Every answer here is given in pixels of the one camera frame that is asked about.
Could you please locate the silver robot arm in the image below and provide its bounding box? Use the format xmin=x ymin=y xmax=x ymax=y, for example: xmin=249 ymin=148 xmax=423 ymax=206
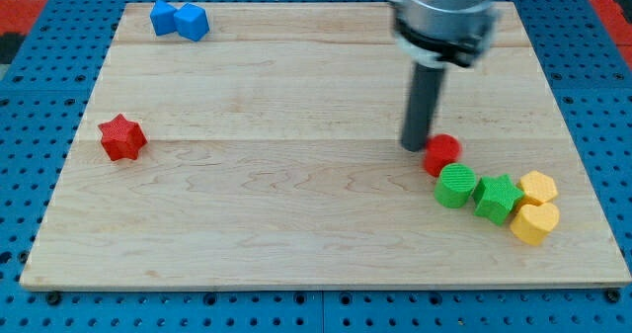
xmin=387 ymin=0 xmax=498 ymax=68

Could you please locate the green star block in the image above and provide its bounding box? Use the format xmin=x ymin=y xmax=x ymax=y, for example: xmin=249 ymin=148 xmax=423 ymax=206
xmin=472 ymin=174 xmax=524 ymax=226

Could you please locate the red star block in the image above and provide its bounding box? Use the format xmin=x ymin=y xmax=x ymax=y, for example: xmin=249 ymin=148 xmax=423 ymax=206
xmin=98 ymin=114 xmax=147 ymax=161

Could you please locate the light wooden board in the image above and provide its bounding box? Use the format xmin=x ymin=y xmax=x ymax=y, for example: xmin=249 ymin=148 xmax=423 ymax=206
xmin=20 ymin=2 xmax=631 ymax=291

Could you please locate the red cylinder block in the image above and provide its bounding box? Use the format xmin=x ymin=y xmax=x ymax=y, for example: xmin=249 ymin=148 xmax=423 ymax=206
xmin=422 ymin=133 xmax=462 ymax=177

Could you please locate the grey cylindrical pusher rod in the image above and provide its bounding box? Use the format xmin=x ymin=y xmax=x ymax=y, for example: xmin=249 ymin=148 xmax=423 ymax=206
xmin=400 ymin=64 xmax=445 ymax=152

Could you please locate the green cylinder block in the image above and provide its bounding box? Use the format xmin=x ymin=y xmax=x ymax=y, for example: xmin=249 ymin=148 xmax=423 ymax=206
xmin=434 ymin=163 xmax=477 ymax=208

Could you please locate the blue cube block right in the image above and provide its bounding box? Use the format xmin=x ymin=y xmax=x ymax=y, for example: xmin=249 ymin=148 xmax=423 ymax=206
xmin=174 ymin=3 xmax=210 ymax=42

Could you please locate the blue cube block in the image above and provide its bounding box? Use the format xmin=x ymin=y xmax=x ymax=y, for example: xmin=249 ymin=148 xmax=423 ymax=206
xmin=174 ymin=3 xmax=210 ymax=42
xmin=149 ymin=0 xmax=177 ymax=36

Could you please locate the blue cube block left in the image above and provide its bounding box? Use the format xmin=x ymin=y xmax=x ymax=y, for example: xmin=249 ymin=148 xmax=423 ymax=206
xmin=149 ymin=0 xmax=177 ymax=36

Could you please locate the yellow hexagon block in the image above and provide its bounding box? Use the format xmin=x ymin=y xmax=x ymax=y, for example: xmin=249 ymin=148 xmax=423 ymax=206
xmin=515 ymin=170 xmax=559 ymax=209

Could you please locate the yellow heart block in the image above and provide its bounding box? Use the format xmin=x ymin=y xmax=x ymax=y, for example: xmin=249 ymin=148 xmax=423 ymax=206
xmin=510 ymin=203 xmax=560 ymax=246

